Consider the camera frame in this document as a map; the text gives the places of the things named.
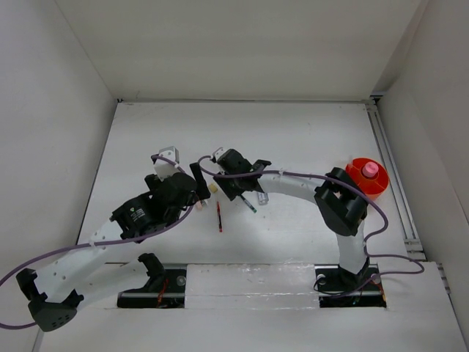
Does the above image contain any yellow eraser cube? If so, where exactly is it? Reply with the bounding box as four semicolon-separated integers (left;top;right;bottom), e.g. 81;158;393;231
208;184;218;194

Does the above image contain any orange round stationery container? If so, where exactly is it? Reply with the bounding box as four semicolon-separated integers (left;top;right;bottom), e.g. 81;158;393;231
345;158;390;200

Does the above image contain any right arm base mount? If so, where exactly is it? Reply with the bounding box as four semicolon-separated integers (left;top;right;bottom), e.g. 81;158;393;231
313;266;387;308

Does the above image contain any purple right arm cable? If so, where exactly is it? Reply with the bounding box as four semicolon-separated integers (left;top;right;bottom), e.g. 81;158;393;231
196;155;426;298

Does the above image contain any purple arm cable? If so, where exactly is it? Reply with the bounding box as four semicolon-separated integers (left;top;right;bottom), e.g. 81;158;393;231
196;155;426;298
0;154;199;329

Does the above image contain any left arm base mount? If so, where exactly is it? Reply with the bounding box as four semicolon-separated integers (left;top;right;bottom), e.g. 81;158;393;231
117;253;187;309

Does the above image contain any green ink pen refill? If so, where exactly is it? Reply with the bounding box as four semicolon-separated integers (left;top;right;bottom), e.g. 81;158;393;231
240;195;257;213

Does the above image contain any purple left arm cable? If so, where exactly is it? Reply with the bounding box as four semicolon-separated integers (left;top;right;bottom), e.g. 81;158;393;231
0;154;199;329

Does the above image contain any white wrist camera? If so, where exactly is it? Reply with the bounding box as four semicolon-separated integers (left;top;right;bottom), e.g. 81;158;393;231
211;147;226;164
151;146;180;181

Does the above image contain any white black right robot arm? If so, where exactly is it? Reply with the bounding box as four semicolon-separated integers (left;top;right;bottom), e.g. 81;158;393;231
212;147;369;289

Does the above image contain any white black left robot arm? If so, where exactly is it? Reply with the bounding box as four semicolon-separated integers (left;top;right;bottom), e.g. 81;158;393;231
15;157;210;332

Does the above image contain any aluminium frame rail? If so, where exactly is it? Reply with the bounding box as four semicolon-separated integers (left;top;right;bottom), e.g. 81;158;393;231
368;95;451;294

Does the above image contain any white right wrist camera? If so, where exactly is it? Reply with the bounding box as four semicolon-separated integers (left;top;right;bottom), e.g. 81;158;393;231
211;147;226;164

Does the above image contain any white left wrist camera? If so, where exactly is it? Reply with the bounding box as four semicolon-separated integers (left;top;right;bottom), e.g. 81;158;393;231
151;146;180;181

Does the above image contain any clear spray bottle blue cap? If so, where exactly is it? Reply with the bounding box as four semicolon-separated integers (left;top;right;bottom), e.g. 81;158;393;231
256;192;269;205

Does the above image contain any dark red pen refill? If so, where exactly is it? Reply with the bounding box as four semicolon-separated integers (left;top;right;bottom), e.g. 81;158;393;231
216;200;223;232

